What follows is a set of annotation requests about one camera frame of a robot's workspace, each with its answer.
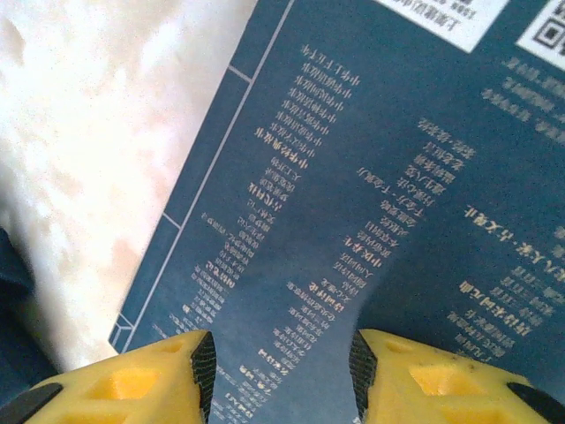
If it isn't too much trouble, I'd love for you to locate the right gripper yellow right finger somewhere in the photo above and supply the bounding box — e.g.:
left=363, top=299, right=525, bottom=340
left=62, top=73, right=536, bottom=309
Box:
left=348, top=327, right=565, bottom=424

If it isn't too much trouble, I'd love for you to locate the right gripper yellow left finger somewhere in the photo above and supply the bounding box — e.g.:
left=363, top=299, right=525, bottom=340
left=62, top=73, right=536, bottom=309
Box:
left=0, top=329, right=217, bottom=424

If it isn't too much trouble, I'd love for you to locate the dark blue booklet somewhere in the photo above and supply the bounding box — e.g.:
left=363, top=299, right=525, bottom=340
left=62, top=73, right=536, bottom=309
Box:
left=108, top=0, right=565, bottom=424

